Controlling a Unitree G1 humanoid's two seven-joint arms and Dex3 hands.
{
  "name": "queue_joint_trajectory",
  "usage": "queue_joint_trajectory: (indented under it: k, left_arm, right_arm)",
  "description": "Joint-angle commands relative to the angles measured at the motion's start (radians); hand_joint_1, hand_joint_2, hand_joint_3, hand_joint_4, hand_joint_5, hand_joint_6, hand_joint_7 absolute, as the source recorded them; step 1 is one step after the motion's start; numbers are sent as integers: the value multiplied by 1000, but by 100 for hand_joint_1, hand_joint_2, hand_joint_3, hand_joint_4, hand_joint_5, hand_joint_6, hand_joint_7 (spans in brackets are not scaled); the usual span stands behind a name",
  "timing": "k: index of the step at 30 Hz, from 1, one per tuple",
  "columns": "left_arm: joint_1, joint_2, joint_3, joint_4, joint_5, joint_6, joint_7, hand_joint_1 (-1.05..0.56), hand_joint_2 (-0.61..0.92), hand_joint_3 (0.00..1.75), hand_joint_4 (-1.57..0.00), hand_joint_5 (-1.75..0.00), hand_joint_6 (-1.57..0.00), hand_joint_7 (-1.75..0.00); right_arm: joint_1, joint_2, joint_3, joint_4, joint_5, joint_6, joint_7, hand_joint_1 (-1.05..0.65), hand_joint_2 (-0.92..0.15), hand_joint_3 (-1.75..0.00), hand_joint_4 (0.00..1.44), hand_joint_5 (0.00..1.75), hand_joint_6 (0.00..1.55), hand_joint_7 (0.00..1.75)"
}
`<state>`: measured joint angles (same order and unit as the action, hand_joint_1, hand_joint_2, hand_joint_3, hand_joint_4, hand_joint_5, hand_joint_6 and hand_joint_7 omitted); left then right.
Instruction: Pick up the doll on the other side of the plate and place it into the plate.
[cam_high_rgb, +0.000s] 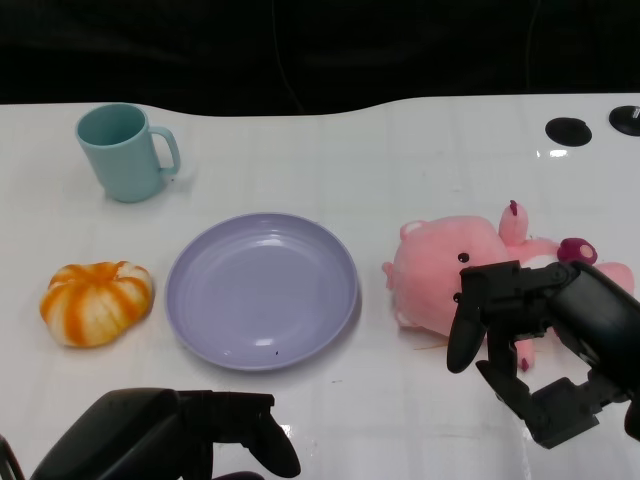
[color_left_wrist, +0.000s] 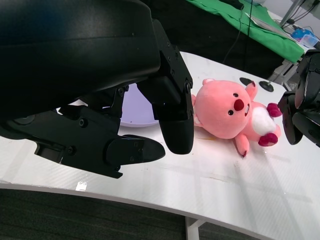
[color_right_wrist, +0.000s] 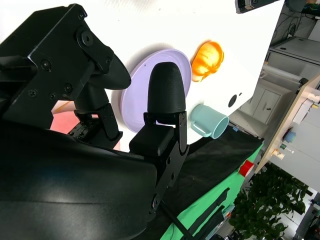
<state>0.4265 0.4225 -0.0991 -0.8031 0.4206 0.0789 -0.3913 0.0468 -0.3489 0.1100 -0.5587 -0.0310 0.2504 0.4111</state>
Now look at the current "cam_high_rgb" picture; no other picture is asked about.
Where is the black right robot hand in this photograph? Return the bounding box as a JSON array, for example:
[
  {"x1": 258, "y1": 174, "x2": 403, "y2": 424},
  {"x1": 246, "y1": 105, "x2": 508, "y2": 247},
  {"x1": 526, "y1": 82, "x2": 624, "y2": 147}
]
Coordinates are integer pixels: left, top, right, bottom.
[{"x1": 446, "y1": 259, "x2": 640, "y2": 449}]

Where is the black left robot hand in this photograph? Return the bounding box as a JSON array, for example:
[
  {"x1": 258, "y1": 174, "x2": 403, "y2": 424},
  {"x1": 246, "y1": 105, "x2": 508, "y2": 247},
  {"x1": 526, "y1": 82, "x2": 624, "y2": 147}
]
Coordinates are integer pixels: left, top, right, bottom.
[{"x1": 27, "y1": 387, "x2": 303, "y2": 480}]

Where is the pink plush doll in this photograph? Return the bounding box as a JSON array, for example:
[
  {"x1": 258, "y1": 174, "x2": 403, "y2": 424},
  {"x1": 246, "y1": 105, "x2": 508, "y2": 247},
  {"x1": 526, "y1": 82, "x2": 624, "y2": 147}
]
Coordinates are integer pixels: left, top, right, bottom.
[{"x1": 382, "y1": 199, "x2": 636, "y2": 371}]

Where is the lilac plastic plate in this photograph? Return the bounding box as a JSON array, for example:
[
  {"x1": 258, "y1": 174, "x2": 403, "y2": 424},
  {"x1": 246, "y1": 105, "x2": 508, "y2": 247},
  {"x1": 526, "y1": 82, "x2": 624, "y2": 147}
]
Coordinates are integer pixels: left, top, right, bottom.
[{"x1": 165, "y1": 212, "x2": 360, "y2": 372}]

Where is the orange white pumpkin toy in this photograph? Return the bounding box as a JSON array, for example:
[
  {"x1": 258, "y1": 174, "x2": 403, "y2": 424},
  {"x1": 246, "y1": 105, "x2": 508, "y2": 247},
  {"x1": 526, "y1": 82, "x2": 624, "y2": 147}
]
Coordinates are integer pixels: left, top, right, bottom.
[{"x1": 39, "y1": 260, "x2": 155, "y2": 349}]

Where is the black round table grommet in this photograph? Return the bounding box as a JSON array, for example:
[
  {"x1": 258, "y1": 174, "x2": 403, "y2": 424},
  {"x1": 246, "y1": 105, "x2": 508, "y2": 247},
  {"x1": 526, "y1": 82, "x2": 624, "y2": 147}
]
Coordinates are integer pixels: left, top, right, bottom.
[
  {"x1": 544, "y1": 117, "x2": 593, "y2": 147},
  {"x1": 608, "y1": 105, "x2": 640, "y2": 135}
]

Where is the teal plastic mug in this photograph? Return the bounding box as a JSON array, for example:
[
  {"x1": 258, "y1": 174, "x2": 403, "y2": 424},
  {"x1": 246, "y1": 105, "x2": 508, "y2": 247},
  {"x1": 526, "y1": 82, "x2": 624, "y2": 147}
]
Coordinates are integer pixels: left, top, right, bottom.
[{"x1": 75, "y1": 102, "x2": 181, "y2": 204}]

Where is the black backdrop curtain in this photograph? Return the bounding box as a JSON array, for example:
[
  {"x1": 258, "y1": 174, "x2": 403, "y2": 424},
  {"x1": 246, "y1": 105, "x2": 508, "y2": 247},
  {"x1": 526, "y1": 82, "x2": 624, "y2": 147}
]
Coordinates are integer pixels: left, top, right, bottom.
[{"x1": 0, "y1": 0, "x2": 640, "y2": 118}]

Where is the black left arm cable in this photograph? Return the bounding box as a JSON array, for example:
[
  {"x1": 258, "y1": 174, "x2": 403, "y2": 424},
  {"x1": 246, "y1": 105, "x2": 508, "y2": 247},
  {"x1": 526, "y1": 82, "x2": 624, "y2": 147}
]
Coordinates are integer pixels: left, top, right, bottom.
[{"x1": 0, "y1": 433, "x2": 24, "y2": 480}]

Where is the thin black hanging cable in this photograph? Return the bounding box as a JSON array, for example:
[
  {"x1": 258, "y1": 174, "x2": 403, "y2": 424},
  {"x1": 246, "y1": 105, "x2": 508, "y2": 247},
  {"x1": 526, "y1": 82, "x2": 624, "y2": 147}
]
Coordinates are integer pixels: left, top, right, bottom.
[
  {"x1": 271, "y1": 0, "x2": 305, "y2": 114},
  {"x1": 523, "y1": 0, "x2": 540, "y2": 94}
]

